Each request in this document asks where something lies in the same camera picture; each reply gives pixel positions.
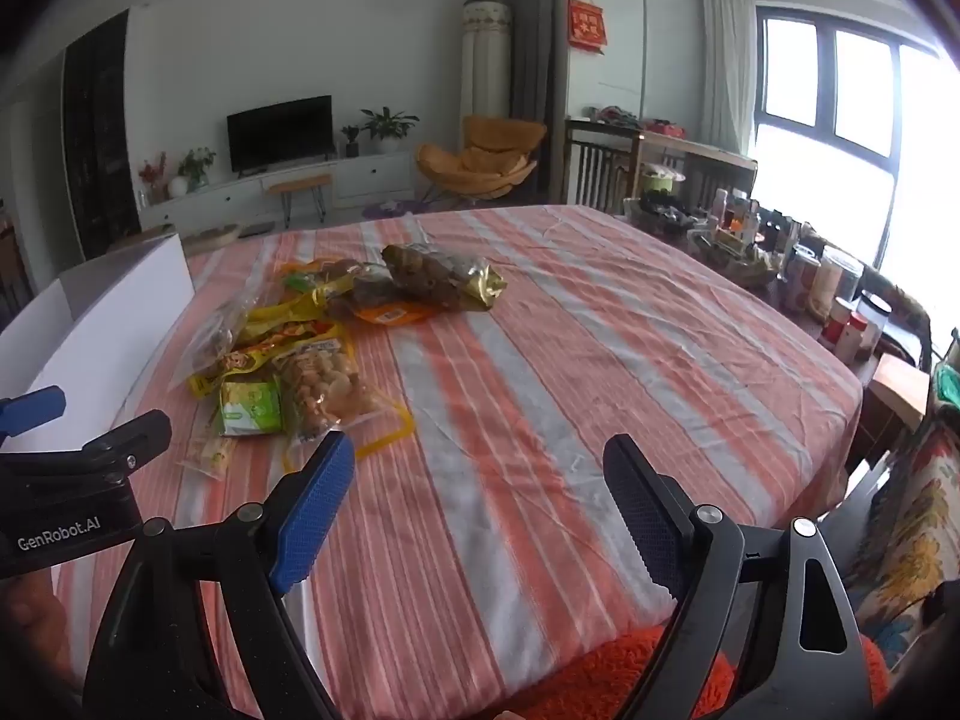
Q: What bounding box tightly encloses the white storage box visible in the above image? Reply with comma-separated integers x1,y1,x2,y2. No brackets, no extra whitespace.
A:
0,232,194,442

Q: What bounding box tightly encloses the orange grey striped tablecloth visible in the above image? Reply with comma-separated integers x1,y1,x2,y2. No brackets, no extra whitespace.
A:
45,202,863,720

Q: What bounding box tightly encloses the gold bag of chestnuts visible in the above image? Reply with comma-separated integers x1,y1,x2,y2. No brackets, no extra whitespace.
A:
381,242,508,311

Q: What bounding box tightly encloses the orange clear nut packet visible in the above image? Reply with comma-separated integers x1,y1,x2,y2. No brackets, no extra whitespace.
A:
330,277,432,327

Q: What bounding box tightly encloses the black flat television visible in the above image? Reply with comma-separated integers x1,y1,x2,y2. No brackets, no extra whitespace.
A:
227,95,333,173

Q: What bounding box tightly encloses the large dark framed window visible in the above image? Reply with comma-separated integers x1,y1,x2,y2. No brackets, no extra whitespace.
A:
752,6,960,338

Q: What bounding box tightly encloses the wooden slatted rack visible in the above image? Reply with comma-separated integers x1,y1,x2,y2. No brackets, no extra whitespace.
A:
562,118,758,215

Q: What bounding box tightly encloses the cluster of bottles and jars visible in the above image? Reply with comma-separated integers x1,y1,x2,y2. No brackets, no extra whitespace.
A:
622,186,935,370

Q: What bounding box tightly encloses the wooden side table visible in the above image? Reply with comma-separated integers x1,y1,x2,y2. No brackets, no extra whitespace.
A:
862,352,935,458

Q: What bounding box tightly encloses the white television cabinet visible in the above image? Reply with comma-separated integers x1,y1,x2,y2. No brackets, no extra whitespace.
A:
139,150,421,235

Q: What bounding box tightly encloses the purple rug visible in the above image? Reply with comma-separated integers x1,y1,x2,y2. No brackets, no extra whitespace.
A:
362,199,430,222

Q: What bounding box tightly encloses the plain yellow snack bag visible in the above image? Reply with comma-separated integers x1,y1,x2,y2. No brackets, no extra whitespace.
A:
244,274,359,332

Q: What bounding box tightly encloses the orange fuzzy cloth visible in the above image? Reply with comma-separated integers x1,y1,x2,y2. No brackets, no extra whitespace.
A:
491,626,890,720

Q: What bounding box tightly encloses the orange green snack packet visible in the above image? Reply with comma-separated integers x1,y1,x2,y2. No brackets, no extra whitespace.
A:
274,256,368,292

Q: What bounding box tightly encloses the large leafy plant white pot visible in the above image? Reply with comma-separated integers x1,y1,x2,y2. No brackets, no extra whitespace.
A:
360,106,419,156

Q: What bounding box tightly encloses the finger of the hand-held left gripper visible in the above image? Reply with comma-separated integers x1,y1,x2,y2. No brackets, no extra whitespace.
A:
0,409,173,482
0,385,67,442

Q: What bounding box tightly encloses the small green snack packet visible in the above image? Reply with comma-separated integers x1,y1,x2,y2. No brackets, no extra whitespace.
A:
217,377,284,437

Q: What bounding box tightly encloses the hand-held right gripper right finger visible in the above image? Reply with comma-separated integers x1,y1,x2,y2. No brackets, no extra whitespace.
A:
602,433,878,720

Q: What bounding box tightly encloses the small clear yellow snack packet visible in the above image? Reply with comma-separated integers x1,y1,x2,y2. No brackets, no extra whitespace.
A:
178,435,235,477

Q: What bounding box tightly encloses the dark tall cabinet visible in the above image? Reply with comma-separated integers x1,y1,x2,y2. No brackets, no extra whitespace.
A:
62,11,141,261

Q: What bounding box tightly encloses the green plant in vase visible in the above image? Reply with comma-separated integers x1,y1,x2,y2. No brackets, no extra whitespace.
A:
178,148,217,192

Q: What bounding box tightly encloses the clear bag of round puffs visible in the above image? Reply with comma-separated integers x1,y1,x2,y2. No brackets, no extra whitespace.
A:
274,337,415,462

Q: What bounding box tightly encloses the yellow cartoon snack bag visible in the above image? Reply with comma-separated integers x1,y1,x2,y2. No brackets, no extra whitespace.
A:
187,319,347,400

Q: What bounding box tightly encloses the white curtain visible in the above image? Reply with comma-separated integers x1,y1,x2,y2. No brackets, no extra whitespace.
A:
701,0,758,158

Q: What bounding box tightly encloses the red wall hanging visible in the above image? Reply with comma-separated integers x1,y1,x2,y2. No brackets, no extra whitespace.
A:
568,0,606,57

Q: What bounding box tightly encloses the white standing air conditioner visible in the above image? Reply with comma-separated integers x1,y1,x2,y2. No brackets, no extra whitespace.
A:
461,0,515,166

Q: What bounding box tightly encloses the orange lounge chair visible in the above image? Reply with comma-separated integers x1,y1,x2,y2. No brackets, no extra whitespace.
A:
416,116,548,207

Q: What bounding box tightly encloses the clear bag of brown snacks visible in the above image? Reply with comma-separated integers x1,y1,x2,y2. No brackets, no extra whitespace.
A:
169,296,252,391

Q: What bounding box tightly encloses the wooden stool with metal legs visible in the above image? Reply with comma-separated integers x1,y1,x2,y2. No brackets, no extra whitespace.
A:
266,174,333,230

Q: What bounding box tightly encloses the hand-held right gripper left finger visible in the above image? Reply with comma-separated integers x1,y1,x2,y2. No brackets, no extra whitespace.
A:
88,431,357,720

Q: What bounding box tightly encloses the grey curtain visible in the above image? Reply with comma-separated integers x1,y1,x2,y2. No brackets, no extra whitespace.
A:
493,0,569,205

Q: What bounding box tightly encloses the red flower arrangement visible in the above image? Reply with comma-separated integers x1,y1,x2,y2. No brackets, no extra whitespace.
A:
139,152,167,203

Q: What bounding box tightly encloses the floral fabric chair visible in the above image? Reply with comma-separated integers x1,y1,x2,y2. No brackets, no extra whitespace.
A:
844,405,960,672

